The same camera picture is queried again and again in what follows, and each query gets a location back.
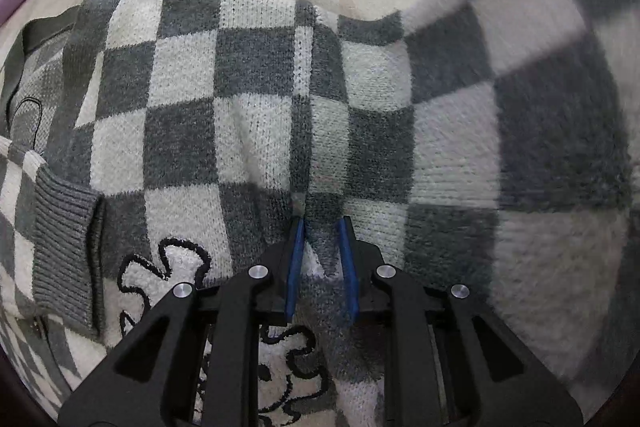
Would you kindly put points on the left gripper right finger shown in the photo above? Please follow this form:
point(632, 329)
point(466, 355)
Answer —
point(448, 359)

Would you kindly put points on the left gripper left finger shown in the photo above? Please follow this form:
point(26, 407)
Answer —
point(150, 377)

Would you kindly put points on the grey white checkered sweater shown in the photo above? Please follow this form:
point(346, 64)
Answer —
point(522, 184)

